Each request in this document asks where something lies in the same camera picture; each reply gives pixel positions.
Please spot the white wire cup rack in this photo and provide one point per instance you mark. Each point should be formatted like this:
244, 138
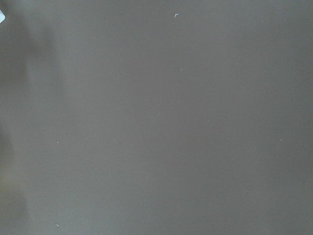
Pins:
2, 16

